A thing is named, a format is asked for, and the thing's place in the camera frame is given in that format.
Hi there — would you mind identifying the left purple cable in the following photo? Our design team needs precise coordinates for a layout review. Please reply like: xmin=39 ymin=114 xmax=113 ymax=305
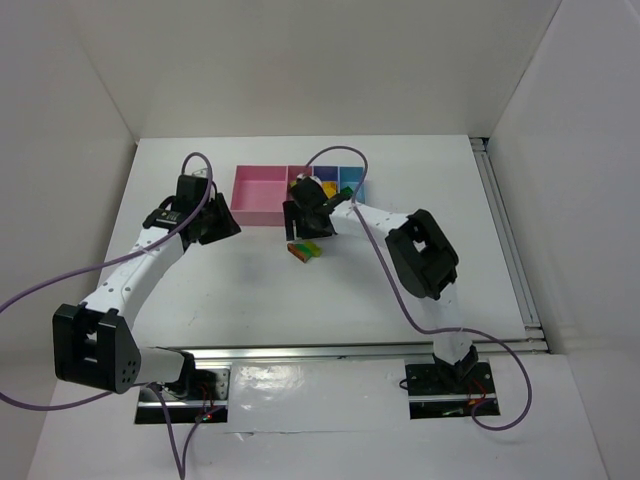
xmin=0 ymin=151 xmax=216 ymax=479

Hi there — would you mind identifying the light blue container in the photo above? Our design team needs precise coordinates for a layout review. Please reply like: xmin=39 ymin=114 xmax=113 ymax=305
xmin=338 ymin=166 xmax=366 ymax=204

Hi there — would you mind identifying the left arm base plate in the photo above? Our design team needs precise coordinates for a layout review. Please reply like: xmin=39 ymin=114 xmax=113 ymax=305
xmin=134 ymin=366 xmax=231 ymax=425

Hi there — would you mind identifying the pink container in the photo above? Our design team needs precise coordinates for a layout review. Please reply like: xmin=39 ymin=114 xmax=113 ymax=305
xmin=230 ymin=165 xmax=305 ymax=227

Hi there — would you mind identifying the aluminium side rail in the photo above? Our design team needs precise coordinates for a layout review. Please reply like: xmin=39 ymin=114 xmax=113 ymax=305
xmin=469 ymin=137 xmax=549 ymax=353

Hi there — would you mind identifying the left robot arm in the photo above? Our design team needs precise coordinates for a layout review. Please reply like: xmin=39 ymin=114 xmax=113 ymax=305
xmin=52 ymin=174 xmax=241 ymax=398

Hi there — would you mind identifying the lime curved brick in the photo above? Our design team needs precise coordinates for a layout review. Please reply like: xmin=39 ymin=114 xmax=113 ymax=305
xmin=304 ymin=241 xmax=323 ymax=258

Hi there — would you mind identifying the brown long plate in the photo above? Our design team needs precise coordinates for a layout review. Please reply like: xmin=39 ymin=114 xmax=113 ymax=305
xmin=287 ymin=243 xmax=313 ymax=263

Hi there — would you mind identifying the aluminium front rail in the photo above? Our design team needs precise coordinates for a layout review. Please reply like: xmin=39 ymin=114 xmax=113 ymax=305
xmin=77 ymin=341 xmax=546 ymax=364

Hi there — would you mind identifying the dark green plate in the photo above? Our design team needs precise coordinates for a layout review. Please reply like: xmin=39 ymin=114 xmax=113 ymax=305
xmin=339 ymin=186 xmax=353 ymax=200

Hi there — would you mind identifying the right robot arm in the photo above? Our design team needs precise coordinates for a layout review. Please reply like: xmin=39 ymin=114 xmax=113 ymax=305
xmin=283 ymin=175 xmax=478 ymax=388

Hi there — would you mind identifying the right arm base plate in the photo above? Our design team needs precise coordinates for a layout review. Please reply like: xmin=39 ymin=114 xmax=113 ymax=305
xmin=398 ymin=362 xmax=500 ymax=420

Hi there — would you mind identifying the dark green rounded brick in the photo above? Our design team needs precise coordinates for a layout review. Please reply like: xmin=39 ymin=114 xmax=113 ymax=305
xmin=293 ymin=243 xmax=313 ymax=263

